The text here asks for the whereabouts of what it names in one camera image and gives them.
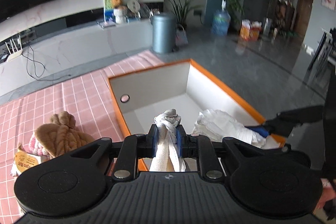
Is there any white towel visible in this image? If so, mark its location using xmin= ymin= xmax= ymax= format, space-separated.
xmin=149 ymin=109 xmax=186 ymax=172

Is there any white cloth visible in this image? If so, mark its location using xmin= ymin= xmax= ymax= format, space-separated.
xmin=191 ymin=109 xmax=266 ymax=148

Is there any orange cardboard box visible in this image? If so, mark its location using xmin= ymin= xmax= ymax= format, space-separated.
xmin=108 ymin=58 xmax=287 ymax=172

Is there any tan knotted plush cushion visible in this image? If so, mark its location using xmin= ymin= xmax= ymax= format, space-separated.
xmin=34 ymin=111 xmax=94 ymax=158

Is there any yellow snack packet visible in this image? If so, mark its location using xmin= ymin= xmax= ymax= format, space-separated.
xmin=10 ymin=143 xmax=50 ymax=177

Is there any person right hand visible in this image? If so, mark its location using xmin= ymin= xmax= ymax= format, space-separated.
xmin=314 ymin=178 xmax=335 ymax=219

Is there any pink checkered tablecloth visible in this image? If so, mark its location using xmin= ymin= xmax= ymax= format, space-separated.
xmin=0 ymin=51 xmax=162 ymax=223

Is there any orange gift bag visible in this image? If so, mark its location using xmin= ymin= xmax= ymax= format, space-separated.
xmin=240 ymin=19 xmax=262 ymax=41

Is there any pink knitted item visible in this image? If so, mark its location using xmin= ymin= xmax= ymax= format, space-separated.
xmin=29 ymin=133 xmax=50 ymax=157

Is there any white tv console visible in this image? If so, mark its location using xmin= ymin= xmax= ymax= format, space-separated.
xmin=1 ymin=20 xmax=153 ymax=96

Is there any blue water jug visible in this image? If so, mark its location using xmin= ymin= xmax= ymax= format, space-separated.
xmin=211 ymin=0 xmax=231 ymax=36

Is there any grey metal trash bin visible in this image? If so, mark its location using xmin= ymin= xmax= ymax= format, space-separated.
xmin=151 ymin=12 xmax=177 ymax=54

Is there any teddy bear figure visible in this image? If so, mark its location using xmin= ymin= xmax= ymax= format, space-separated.
xmin=111 ymin=0 xmax=127 ymax=24

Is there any green potted floor plant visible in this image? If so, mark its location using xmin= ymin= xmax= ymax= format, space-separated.
xmin=167 ymin=0 xmax=202 ymax=28

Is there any white wifi router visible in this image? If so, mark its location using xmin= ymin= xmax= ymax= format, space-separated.
xmin=5 ymin=36 xmax=23 ymax=62

